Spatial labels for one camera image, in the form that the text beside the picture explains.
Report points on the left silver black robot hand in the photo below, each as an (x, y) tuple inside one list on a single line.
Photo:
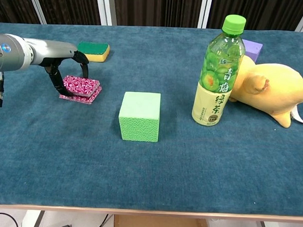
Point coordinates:
[(54, 50)]

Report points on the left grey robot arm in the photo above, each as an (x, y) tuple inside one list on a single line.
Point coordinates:
[(11, 53)]

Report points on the green yellow scouring sponge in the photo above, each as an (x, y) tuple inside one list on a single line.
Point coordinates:
[(96, 50)]

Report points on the light green foam cube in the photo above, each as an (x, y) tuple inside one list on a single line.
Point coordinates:
[(139, 118)]

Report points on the blue velvet tablecloth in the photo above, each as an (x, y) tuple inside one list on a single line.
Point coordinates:
[(164, 173)]

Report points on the green tea plastic bottle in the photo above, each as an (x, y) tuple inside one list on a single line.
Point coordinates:
[(211, 105)]

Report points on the purple foam cube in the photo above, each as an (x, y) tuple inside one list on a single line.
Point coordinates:
[(253, 51)]

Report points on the brown cardboard box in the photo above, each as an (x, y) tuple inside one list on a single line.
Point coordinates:
[(157, 225)]

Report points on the yellow plush duck toy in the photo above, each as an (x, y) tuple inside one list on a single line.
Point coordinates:
[(274, 93)]

